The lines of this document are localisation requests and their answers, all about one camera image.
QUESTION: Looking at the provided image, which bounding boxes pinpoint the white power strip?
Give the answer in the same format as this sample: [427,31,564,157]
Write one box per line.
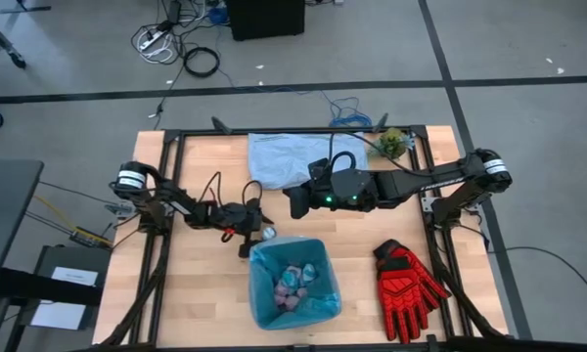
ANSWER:
[137,28,165,53]

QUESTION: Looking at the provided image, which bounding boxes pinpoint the coiled black cable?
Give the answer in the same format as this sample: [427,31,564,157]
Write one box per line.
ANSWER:
[181,45,222,79]

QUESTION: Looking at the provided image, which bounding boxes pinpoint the black computer tower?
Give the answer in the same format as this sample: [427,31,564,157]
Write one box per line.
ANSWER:
[224,0,307,42]

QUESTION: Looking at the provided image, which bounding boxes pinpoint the small electronics board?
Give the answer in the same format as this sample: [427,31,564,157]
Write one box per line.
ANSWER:
[68,224,113,249]

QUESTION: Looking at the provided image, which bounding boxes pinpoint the red black work glove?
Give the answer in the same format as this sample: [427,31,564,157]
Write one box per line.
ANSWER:
[373,238,452,345]

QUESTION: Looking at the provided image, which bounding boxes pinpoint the blue cable bundle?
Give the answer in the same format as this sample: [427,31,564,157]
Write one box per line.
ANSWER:
[327,95,375,128]

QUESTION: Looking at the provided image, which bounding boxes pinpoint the small potted plant black pot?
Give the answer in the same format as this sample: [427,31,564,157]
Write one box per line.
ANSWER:
[369,127,416,160]

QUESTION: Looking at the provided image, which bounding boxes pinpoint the black cart leg with caster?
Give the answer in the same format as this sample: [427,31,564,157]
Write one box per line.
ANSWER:
[0,12,28,69]

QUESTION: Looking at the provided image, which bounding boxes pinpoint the black desk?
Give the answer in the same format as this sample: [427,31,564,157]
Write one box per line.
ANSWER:
[0,158,45,304]

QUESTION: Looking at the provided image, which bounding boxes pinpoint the blue trash bag liner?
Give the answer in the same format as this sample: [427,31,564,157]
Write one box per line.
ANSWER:
[248,236,343,331]

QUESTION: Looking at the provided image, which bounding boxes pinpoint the white paper sheet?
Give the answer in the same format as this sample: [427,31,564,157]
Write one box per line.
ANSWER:
[29,301,88,331]

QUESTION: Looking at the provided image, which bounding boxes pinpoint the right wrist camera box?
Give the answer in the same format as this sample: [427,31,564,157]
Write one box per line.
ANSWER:
[306,157,333,183]

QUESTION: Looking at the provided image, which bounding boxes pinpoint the black box on floor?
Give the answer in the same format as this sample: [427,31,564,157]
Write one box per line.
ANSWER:
[18,243,113,332]

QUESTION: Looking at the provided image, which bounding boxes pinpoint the pale blue bag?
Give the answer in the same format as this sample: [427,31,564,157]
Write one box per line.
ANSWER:
[248,132,371,191]

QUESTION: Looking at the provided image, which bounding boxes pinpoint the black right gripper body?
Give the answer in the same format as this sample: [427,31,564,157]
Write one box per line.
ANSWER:
[282,177,336,220]

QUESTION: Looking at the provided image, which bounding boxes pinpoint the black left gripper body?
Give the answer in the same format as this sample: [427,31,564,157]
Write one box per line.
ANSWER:
[208,197,266,259]

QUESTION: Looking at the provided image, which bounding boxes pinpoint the white paper label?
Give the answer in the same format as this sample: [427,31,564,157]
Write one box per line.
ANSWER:
[51,266,100,287]

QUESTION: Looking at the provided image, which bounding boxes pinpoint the pale blue tissue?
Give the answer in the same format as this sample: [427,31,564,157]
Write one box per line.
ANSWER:
[300,262,319,286]
[279,266,303,290]

